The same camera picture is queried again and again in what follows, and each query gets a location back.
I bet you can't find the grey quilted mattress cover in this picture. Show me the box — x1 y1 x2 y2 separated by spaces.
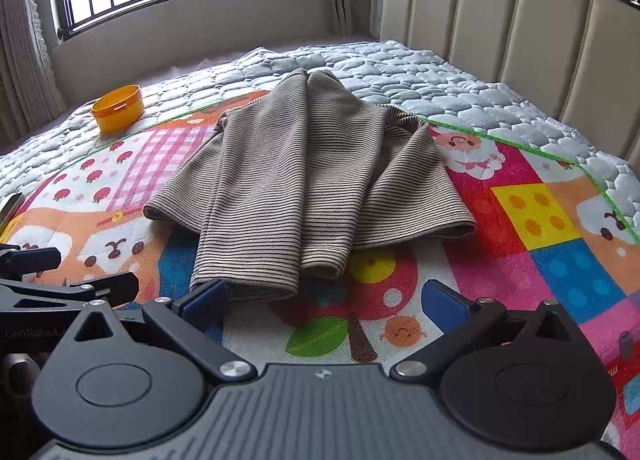
0 40 640 201

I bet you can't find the colourful printed blanket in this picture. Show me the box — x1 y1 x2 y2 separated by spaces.
0 94 640 460

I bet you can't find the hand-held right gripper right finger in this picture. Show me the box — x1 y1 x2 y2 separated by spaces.
390 280 571 383

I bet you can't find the beige padded headboard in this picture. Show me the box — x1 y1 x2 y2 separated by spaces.
380 0 640 163

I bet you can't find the orange plastic container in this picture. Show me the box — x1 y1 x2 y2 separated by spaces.
91 84 145 135

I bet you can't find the brown striped shirt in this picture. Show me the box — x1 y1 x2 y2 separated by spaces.
143 67 478 303

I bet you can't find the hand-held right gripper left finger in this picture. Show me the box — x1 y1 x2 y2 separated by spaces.
75 279 256 386

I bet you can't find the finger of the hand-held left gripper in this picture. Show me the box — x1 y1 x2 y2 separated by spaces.
0 244 62 281
0 271 140 315

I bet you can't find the grey flat strip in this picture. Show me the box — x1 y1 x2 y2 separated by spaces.
0 192 26 231

